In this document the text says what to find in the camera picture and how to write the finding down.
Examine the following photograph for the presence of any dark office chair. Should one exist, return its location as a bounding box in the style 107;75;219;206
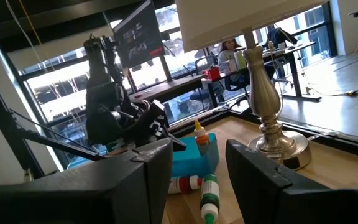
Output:
224;67;251;105

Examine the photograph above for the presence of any black standing desk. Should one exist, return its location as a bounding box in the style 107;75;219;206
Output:
259;40;323;102

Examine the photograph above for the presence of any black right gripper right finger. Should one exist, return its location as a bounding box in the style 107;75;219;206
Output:
224;139;358;224

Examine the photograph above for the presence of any person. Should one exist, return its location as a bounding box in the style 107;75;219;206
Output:
217;37;245;74

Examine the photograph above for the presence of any green white container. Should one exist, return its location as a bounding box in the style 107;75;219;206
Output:
233;51;247;70

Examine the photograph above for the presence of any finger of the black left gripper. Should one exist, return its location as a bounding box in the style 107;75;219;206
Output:
166;132;188;152

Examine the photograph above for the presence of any white shade metal table lamp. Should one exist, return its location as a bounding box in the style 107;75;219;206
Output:
174;0;329;171

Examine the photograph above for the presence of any dark jacket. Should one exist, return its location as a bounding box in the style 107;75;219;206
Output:
266;27;298;47

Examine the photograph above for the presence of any red mug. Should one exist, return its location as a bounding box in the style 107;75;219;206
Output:
208;65;221;81

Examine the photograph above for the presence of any black computer monitor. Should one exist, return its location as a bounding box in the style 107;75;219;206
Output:
112;0;167;70

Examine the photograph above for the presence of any grey desk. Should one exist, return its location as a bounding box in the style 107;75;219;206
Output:
128;73;209;104

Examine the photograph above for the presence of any teal plastic bin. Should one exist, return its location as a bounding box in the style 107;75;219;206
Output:
170;133;220;179

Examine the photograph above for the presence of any yellow extension cable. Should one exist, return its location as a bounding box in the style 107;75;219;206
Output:
321;88;358;97

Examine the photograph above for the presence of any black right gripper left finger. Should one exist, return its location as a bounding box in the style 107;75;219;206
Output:
0;138;174;224

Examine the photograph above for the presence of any orange food coloring bottle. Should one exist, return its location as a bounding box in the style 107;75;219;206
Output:
193;119;211;157

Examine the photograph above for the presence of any green food coloring bottle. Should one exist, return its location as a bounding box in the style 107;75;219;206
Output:
199;173;221;224

